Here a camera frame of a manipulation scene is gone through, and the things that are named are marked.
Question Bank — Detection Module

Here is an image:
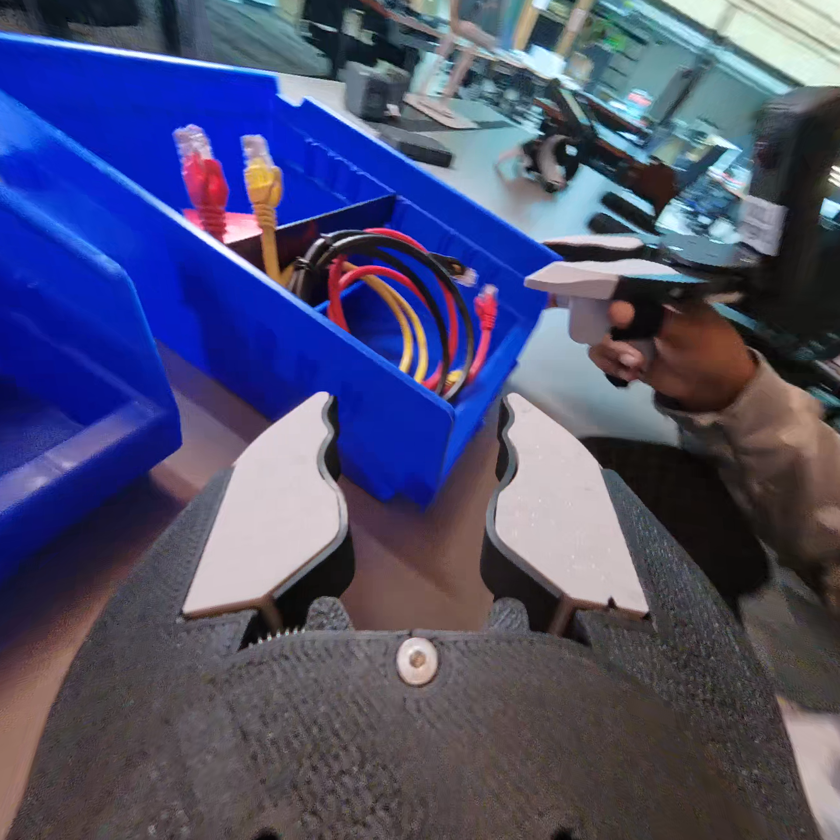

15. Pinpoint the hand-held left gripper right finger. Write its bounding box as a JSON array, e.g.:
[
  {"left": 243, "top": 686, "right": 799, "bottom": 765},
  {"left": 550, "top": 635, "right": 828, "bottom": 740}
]
[{"left": 481, "top": 392, "right": 652, "bottom": 635}]

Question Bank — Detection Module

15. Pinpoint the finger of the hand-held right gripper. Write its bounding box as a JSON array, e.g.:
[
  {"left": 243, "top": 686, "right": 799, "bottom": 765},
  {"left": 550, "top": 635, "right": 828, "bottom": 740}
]
[
  {"left": 543, "top": 235, "right": 649, "bottom": 263},
  {"left": 524, "top": 259, "right": 685, "bottom": 309}
]

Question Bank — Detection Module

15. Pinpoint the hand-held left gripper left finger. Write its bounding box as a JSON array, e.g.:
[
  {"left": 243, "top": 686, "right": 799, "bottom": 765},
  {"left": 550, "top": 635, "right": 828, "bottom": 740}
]
[{"left": 182, "top": 392, "right": 356, "bottom": 631}]

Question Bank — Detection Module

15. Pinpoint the blue plastic bin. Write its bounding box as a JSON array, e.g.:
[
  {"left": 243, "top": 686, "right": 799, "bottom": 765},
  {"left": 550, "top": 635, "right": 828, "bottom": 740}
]
[
  {"left": 0, "top": 92, "right": 183, "bottom": 585},
  {"left": 0, "top": 33, "right": 551, "bottom": 509}
]

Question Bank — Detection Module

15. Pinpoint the black ethernet cable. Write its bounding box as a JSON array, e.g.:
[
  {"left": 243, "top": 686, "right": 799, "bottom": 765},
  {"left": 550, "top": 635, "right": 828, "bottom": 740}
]
[{"left": 289, "top": 230, "right": 480, "bottom": 401}]

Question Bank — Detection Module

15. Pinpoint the red ethernet switch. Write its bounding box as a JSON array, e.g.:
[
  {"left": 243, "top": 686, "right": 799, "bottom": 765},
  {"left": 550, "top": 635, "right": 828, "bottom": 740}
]
[{"left": 182, "top": 209, "right": 277, "bottom": 245}]

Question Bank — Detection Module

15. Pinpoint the yellow ethernet cable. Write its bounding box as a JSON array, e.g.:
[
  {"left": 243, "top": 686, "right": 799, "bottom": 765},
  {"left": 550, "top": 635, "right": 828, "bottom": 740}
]
[{"left": 239, "top": 134, "right": 468, "bottom": 388}]

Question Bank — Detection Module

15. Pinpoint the red ethernet cable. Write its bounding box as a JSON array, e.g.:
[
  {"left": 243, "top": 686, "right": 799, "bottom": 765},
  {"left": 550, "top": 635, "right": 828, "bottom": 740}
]
[{"left": 172, "top": 123, "right": 501, "bottom": 395}]

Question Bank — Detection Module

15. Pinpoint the person's right forearm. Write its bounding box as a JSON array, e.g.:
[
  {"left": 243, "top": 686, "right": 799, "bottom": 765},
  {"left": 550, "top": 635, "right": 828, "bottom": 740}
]
[{"left": 656, "top": 351, "right": 840, "bottom": 608}]

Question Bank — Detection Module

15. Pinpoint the person's right hand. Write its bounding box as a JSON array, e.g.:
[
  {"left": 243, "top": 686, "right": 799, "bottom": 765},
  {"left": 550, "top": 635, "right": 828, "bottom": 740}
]
[{"left": 587, "top": 298, "right": 759, "bottom": 411}]

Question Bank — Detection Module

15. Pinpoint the wooden easel with black board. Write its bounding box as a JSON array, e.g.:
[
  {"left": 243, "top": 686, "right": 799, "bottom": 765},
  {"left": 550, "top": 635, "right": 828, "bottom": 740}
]
[{"left": 402, "top": 0, "right": 501, "bottom": 130}]

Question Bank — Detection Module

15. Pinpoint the black flat device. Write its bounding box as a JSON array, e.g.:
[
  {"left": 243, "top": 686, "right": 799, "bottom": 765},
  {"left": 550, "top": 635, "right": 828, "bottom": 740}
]
[{"left": 375, "top": 123, "right": 455, "bottom": 169}]

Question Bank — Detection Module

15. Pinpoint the small grey box device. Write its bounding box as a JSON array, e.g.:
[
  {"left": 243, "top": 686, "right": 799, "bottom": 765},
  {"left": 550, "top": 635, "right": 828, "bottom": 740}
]
[{"left": 343, "top": 61, "right": 413, "bottom": 123}]

